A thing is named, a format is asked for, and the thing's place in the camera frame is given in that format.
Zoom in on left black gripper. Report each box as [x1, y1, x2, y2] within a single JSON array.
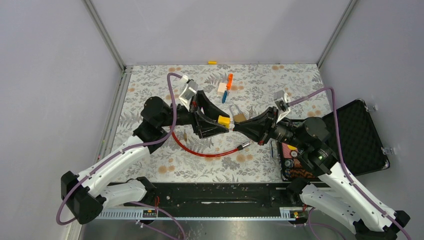
[[159, 91, 231, 138]]

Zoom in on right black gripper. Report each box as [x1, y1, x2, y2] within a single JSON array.
[[234, 105, 309, 150]]

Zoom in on yellow padlock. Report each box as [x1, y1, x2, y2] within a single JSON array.
[[217, 115, 231, 129]]

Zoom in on long shackle brass padlock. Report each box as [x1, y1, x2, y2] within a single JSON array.
[[229, 104, 247, 123]]

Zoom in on red cable lock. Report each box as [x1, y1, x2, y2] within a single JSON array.
[[170, 127, 252, 158]]

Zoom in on small brass padlock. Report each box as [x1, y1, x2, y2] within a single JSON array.
[[183, 130, 188, 142]]

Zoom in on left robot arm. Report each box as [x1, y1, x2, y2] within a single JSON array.
[[61, 90, 230, 225]]

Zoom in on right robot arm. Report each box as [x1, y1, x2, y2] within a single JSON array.
[[234, 107, 410, 240]]

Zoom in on blue toy brick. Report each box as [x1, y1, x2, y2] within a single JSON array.
[[221, 90, 228, 104]]

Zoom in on yellow poker chip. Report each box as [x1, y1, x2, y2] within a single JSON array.
[[287, 144, 297, 151]]

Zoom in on white toy block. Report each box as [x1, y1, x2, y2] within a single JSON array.
[[217, 82, 227, 96]]

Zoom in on floral table mat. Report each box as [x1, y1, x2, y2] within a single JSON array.
[[112, 64, 324, 183]]

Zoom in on orange toy brick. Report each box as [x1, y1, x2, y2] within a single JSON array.
[[226, 73, 234, 91]]

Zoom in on black poker chip case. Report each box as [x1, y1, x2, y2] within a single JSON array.
[[276, 98, 391, 182]]

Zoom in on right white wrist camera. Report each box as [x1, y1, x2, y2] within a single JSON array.
[[273, 90, 291, 123]]

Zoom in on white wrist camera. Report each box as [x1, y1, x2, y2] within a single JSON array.
[[178, 79, 199, 111], [273, 90, 291, 123]]

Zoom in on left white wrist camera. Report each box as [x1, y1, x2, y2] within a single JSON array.
[[178, 79, 199, 111]]

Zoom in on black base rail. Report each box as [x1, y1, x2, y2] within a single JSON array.
[[123, 180, 335, 221]]

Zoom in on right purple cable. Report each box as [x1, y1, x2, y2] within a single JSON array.
[[284, 86, 413, 240]]

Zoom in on purple cable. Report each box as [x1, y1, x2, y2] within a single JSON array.
[[55, 72, 186, 227], [284, 86, 413, 240]]

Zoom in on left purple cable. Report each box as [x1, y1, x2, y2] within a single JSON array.
[[55, 72, 186, 227]]

